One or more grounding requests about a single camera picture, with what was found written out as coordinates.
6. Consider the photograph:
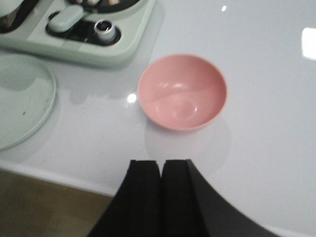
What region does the black round frying pan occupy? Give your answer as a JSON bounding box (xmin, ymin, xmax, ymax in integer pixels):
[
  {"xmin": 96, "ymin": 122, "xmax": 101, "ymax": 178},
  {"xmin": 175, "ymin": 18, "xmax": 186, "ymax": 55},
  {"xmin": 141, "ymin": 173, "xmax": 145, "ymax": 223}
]
[{"xmin": 68, "ymin": 0, "xmax": 139, "ymax": 14}]

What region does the pink plastic bowl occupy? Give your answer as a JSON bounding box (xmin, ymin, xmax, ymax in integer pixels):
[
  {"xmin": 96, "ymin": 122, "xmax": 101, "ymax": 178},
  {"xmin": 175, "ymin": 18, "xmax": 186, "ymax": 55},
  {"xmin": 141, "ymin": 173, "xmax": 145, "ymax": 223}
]
[{"xmin": 137, "ymin": 54, "xmax": 228, "ymax": 131}]

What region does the mint green round plate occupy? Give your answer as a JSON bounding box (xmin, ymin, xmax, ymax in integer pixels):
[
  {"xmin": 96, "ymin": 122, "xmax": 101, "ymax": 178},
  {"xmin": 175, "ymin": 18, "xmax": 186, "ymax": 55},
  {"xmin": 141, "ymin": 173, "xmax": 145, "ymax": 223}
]
[{"xmin": 0, "ymin": 54, "xmax": 57, "ymax": 150}]

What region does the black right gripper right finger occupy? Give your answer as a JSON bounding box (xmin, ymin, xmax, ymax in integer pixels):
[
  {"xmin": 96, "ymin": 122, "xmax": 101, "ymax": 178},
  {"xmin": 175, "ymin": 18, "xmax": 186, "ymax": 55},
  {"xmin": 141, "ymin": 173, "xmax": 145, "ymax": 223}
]
[{"xmin": 161, "ymin": 159, "xmax": 275, "ymax": 237}]

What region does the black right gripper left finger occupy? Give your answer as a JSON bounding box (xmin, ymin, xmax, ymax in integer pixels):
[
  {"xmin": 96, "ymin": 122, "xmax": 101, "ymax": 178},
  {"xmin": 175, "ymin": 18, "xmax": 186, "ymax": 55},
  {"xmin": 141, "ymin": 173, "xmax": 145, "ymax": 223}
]
[{"xmin": 88, "ymin": 160, "xmax": 161, "ymax": 237}]

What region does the mint green breakfast maker lid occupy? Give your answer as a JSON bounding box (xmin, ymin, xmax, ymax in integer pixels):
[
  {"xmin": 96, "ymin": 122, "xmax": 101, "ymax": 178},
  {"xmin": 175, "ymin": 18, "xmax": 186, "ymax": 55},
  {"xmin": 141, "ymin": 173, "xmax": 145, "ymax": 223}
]
[{"xmin": 0, "ymin": 0, "xmax": 23, "ymax": 17}]

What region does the right silver control knob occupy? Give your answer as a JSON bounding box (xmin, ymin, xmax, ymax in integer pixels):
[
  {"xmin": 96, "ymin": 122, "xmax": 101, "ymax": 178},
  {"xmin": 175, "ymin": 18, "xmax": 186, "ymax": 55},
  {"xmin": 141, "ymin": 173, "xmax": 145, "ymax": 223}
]
[{"xmin": 94, "ymin": 19, "xmax": 116, "ymax": 43}]

